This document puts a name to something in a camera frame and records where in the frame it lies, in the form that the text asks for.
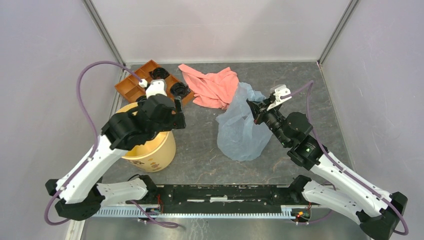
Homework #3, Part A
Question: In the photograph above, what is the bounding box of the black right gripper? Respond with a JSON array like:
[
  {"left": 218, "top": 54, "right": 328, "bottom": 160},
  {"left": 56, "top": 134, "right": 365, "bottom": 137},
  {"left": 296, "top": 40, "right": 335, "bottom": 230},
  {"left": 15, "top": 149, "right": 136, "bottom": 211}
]
[{"left": 246, "top": 96, "right": 290, "bottom": 147}]

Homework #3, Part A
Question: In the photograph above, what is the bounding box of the light blue plastic trash bag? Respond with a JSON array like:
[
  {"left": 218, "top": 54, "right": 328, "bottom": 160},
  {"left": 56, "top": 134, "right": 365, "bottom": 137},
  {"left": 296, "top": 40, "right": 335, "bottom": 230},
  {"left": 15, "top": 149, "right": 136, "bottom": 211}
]
[{"left": 216, "top": 82, "right": 272, "bottom": 162}]

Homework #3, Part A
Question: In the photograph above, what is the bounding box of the yellow trash bin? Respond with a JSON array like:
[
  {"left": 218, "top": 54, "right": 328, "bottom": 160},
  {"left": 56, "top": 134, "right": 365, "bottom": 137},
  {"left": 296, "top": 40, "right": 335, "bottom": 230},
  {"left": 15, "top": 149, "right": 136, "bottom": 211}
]
[{"left": 115, "top": 101, "right": 177, "bottom": 173}]

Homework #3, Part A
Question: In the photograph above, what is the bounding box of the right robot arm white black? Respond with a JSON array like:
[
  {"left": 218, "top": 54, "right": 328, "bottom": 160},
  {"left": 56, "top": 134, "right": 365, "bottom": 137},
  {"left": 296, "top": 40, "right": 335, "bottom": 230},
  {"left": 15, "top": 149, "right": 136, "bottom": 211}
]
[{"left": 247, "top": 99, "right": 408, "bottom": 240}]

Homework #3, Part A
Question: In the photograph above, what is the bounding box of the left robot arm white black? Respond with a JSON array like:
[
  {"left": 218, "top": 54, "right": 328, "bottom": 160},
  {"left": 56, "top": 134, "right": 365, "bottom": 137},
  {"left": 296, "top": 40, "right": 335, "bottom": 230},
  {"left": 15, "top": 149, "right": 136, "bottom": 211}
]
[{"left": 44, "top": 94, "right": 186, "bottom": 225}]

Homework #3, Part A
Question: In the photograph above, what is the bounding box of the black bag roll right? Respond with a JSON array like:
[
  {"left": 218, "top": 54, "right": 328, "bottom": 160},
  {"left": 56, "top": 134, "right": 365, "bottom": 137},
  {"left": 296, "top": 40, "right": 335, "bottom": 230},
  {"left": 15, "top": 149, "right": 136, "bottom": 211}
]
[{"left": 169, "top": 82, "right": 191, "bottom": 99}]

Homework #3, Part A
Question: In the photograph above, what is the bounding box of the black green bag roll left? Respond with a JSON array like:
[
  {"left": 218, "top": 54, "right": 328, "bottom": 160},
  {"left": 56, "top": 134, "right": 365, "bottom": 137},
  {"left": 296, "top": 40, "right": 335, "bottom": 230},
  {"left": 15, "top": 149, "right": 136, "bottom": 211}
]
[{"left": 136, "top": 95, "right": 147, "bottom": 103}]

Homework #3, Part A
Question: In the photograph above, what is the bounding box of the pink cloth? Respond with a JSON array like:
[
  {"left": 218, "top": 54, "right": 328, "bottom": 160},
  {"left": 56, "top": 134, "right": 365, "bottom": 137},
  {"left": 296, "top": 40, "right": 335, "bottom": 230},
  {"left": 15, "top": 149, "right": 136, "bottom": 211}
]
[{"left": 178, "top": 64, "right": 239, "bottom": 110}]

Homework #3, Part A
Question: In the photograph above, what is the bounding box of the black bag roll top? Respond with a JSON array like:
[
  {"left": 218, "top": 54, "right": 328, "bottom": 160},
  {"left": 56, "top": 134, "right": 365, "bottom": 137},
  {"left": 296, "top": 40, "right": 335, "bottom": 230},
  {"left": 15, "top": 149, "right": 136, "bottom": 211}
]
[{"left": 149, "top": 67, "right": 170, "bottom": 83}]

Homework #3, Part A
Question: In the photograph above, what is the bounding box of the orange compartment tray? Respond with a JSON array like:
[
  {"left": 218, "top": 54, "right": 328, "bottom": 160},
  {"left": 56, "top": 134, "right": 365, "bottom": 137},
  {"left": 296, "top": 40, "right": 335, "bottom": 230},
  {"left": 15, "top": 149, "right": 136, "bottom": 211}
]
[{"left": 115, "top": 60, "right": 194, "bottom": 105}]

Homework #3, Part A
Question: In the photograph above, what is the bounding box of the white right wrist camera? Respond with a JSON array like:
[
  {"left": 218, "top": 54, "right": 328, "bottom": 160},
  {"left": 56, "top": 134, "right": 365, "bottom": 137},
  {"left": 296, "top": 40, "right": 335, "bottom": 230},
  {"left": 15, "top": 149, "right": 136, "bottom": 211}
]
[{"left": 266, "top": 84, "right": 292, "bottom": 111}]

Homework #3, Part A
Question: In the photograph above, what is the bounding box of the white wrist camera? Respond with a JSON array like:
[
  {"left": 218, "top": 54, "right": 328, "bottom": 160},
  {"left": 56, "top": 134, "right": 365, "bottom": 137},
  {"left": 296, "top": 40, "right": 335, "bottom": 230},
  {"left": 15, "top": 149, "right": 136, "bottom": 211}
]
[
  {"left": 138, "top": 78, "right": 167, "bottom": 98},
  {"left": 266, "top": 84, "right": 292, "bottom": 111}
]

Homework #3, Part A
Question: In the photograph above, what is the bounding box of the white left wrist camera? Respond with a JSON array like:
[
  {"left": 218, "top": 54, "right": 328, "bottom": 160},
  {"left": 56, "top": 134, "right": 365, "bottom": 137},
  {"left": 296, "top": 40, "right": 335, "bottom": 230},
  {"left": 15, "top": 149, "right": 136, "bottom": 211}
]
[{"left": 138, "top": 78, "right": 167, "bottom": 98}]

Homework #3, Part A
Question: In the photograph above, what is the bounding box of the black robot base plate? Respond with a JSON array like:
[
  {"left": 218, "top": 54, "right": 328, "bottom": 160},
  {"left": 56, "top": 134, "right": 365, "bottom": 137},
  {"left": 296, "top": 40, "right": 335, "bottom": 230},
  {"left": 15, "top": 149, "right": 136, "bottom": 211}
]
[{"left": 136, "top": 184, "right": 309, "bottom": 214}]

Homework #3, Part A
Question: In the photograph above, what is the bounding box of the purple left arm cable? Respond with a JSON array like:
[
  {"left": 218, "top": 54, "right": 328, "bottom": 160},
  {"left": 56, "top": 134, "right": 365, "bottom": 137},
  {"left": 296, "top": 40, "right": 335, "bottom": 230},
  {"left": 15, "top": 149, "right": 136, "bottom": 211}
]
[{"left": 43, "top": 60, "right": 143, "bottom": 227}]

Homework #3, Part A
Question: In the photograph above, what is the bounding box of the aluminium slotted cable rail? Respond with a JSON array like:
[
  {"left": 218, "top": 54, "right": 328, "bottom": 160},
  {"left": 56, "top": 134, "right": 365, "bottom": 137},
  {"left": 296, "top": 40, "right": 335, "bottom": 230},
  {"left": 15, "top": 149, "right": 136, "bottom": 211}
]
[{"left": 93, "top": 205, "right": 302, "bottom": 220}]

